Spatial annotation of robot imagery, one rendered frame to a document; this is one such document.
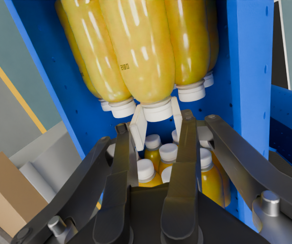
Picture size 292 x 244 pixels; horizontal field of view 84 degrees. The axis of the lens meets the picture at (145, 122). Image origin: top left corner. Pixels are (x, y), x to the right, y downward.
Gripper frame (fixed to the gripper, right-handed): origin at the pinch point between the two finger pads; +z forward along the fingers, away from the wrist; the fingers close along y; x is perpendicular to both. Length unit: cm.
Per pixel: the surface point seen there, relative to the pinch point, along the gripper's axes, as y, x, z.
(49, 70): -13.5, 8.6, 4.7
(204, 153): 5.8, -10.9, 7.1
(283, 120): 42, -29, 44
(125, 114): -5.0, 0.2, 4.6
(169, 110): 1.5, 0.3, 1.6
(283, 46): 76, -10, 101
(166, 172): -1.0, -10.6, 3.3
